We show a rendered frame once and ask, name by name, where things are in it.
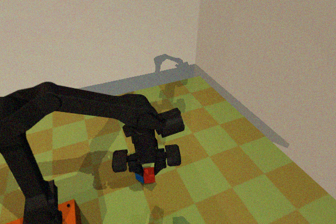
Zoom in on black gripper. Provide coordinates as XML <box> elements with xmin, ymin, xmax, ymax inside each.
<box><xmin>112</xmin><ymin>142</ymin><xmax>181</xmax><ymax>177</ymax></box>

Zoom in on blue cube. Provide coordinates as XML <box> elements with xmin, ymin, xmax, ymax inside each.
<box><xmin>135</xmin><ymin>173</ymin><xmax>144</xmax><ymax>183</ymax></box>

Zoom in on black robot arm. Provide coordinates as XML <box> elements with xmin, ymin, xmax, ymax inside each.
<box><xmin>0</xmin><ymin>82</ymin><xmax>185</xmax><ymax>224</ymax></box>

